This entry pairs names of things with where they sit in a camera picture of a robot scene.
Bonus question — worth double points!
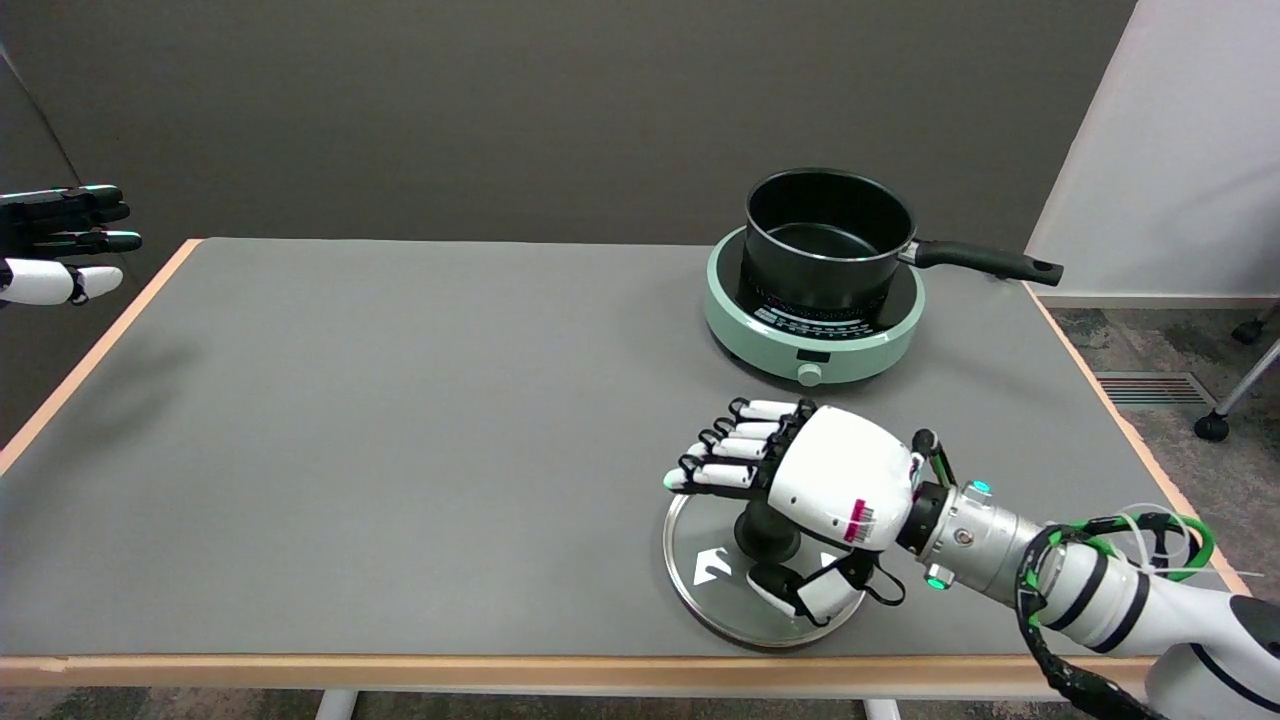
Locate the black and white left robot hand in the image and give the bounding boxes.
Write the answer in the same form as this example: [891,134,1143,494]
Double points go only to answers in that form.
[0,185,143,308]

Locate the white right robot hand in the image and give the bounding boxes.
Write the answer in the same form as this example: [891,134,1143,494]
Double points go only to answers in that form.
[663,398,926,628]

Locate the glass pot lid black knob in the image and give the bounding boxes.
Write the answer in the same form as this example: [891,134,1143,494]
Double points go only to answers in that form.
[663,490,869,651]

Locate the mint green induction cooker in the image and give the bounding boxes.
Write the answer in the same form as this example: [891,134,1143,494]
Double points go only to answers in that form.
[703,228,926,389]

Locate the floor vent grille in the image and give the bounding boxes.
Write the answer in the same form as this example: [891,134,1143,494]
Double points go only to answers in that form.
[1093,372,1219,409]

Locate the black chair caster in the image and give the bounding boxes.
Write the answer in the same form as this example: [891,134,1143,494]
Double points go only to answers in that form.
[1232,303,1280,346]

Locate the black saucepan with handle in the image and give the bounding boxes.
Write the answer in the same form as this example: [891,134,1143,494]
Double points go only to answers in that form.
[745,167,1065,313]

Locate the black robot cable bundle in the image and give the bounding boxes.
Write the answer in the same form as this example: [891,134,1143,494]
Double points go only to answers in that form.
[1015,515,1216,720]

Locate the green robot cable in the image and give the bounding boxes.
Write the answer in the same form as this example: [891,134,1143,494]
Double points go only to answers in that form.
[1020,512,1216,583]

